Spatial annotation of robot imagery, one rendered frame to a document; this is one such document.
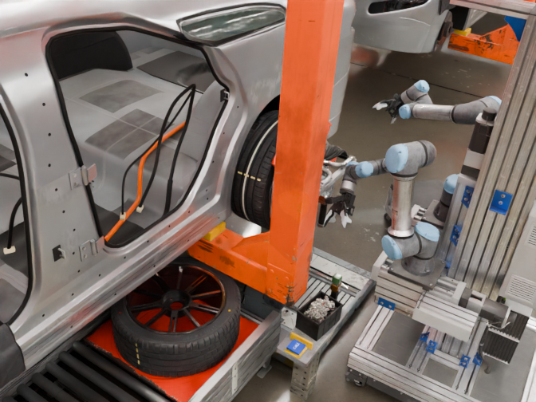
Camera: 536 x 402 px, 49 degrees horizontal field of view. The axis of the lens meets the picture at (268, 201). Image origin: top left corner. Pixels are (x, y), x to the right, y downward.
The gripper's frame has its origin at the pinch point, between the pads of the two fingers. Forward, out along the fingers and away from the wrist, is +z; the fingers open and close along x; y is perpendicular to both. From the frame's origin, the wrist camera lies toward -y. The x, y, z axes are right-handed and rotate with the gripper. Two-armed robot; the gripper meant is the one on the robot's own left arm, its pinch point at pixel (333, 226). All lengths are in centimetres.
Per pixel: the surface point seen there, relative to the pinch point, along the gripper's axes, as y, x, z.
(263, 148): -32, 34, -31
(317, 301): 10.6, 7.9, 36.1
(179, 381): -31, 40, 93
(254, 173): -30, 37, -18
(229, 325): -22, 28, 60
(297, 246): -19.5, -3.3, 17.0
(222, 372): -22, 21, 82
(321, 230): 86, 114, -26
